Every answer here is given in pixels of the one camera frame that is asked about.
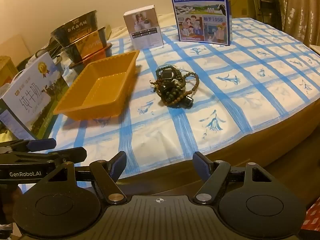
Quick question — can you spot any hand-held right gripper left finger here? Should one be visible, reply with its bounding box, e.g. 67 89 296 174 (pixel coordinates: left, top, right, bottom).
44 151 128 205

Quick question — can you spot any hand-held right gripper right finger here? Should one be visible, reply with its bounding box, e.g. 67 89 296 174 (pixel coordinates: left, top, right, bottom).
192 151 277 205

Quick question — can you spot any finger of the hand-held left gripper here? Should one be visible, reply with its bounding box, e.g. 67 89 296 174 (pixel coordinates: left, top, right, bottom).
0 147 87 166
0 138 57 153

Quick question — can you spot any yellow plastic tray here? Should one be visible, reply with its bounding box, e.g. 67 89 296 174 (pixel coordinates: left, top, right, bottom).
53 50 140 121

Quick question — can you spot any brown bead necklace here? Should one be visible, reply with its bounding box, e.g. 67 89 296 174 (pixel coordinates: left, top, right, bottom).
150 71 200 105

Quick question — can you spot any brown bead bracelet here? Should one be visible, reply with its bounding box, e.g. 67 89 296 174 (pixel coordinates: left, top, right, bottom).
150 79 167 94

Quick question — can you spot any black smartwatch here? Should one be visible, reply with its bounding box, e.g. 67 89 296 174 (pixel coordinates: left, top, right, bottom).
161 70 194 108

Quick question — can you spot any dark bead bracelet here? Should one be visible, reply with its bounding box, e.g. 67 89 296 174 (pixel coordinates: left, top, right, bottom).
155 65 177 80

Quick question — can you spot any light blue milk gift box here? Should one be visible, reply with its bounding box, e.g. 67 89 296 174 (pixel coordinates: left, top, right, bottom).
0 52 69 140

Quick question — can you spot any labelled cardboard box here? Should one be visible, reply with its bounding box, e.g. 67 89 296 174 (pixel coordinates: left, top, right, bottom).
0 55 19 88

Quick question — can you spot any black and red rice bowl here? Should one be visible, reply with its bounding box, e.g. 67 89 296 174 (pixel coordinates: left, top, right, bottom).
69 43 113 68

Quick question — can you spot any black and orange rice bowl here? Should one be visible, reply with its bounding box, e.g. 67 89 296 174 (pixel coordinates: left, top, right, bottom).
65 26 108 61

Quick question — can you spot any black instant rice bowl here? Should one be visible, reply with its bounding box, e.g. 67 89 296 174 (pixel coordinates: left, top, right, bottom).
50 10 98 48

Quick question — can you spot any red patterned cloth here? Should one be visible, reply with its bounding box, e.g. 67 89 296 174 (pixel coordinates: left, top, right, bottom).
301 202 320 231

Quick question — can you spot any small white product box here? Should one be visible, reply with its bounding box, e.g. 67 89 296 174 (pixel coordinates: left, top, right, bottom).
123 5 165 50

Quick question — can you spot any blue illustrated milk carton box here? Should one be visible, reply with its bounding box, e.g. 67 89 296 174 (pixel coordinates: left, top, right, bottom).
168 0 233 46

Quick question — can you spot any patterned beige curtain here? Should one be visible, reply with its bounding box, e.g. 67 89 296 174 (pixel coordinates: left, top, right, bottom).
277 0 320 53

